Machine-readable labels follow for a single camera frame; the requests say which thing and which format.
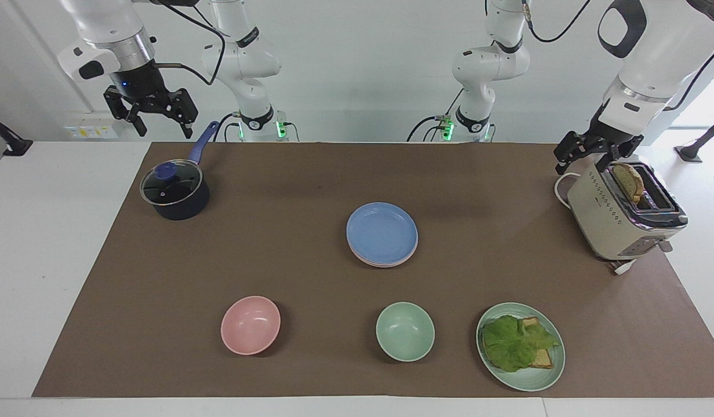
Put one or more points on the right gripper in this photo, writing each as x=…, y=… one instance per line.
x=135, y=84

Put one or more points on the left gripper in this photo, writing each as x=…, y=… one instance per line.
x=601, y=143

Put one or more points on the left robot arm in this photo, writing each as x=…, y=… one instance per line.
x=487, y=63

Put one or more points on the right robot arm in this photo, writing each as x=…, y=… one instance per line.
x=244, y=58

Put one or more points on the silver toaster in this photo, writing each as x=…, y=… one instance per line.
x=606, y=220

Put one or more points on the glass lid with blue knob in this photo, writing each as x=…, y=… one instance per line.
x=170, y=182

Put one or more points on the black stand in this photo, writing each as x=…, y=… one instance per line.
x=696, y=147
x=9, y=142

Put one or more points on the dark blue saucepan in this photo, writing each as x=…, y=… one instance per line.
x=186, y=200

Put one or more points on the green lettuce leaf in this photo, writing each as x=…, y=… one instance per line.
x=510, y=344

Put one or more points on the toasted bread slice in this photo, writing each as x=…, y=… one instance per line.
x=543, y=359

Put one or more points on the blue plate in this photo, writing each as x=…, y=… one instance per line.
x=382, y=231

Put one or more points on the pink bowl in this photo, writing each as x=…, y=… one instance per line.
x=250, y=325

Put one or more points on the green plate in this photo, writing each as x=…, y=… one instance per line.
x=528, y=379

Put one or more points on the green bowl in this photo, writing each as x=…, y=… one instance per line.
x=404, y=331

